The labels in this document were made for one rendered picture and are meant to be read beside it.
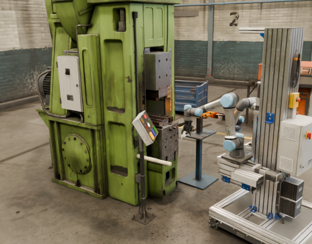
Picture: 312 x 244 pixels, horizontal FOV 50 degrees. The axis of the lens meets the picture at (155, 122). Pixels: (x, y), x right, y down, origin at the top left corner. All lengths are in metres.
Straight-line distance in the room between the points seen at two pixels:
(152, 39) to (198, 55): 8.19
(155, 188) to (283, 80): 2.03
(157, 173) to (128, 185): 0.37
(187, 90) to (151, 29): 3.96
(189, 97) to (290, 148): 4.75
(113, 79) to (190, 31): 8.47
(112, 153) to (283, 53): 2.23
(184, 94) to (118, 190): 4.02
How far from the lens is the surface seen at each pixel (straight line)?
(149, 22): 3.88
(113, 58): 3.83
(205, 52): 11.93
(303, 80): 6.85
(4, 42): 9.53
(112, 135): 4.06
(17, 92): 9.78
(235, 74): 11.62
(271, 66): 3.22
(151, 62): 3.77
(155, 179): 4.19
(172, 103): 4.40
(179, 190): 4.46
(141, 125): 3.30
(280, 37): 3.17
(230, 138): 3.20
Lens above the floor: 2.10
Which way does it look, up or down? 16 degrees down
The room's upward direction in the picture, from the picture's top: 1 degrees counter-clockwise
